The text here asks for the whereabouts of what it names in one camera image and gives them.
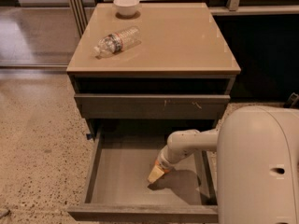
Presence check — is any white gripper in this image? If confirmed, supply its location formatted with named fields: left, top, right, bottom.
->
left=148, top=146, right=178, bottom=184

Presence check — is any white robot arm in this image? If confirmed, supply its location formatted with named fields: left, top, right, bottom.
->
left=148, top=105, right=299, bottom=224

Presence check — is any open grey middle drawer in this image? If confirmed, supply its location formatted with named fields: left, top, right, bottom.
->
left=67, top=120, right=218, bottom=224

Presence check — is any closed grey top drawer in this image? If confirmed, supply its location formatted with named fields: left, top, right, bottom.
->
left=75, top=93, right=230, bottom=119

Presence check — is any brown drawer cabinet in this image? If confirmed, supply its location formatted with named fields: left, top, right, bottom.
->
left=67, top=3, right=240, bottom=135

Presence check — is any clear plastic water bottle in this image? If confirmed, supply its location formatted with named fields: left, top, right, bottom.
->
left=94, top=26, right=141, bottom=58

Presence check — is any dark object on floor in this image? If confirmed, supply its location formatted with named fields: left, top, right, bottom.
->
left=283, top=92, right=299, bottom=108

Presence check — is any white ceramic bowl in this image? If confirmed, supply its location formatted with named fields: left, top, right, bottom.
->
left=113, top=0, right=140, bottom=17

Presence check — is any metal window frame rail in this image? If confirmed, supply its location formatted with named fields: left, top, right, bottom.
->
left=68, top=0, right=88, bottom=36

